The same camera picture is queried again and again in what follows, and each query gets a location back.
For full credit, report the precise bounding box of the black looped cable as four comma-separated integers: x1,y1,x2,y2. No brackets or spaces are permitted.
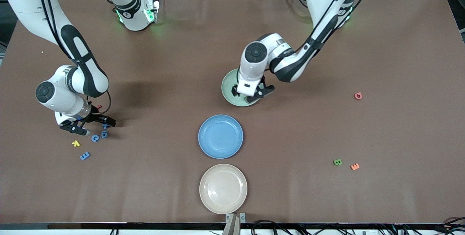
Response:
251,220,291,235

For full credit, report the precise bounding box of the small metal bracket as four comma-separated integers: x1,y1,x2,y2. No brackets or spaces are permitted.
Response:
225,212,247,224

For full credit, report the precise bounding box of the green plate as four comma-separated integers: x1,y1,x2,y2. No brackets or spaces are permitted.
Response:
221,69,255,107

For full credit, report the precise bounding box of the black cable with connector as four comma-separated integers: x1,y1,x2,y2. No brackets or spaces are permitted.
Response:
432,217,465,234

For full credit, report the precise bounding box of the blue plate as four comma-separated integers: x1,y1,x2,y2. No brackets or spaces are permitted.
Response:
198,114,244,159

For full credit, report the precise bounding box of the beige plate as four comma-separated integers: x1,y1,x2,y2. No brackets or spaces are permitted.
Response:
199,163,248,215

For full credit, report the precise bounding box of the large table cover sheet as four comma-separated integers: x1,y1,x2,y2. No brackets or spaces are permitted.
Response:
0,0,465,224

